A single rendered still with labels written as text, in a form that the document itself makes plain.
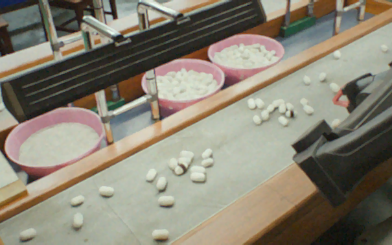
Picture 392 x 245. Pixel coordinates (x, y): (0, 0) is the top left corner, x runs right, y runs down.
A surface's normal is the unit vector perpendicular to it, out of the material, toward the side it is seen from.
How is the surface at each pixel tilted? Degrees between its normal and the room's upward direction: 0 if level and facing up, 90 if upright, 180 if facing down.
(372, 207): 0
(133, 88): 90
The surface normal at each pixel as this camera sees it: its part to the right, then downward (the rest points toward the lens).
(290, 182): -0.06, -0.81
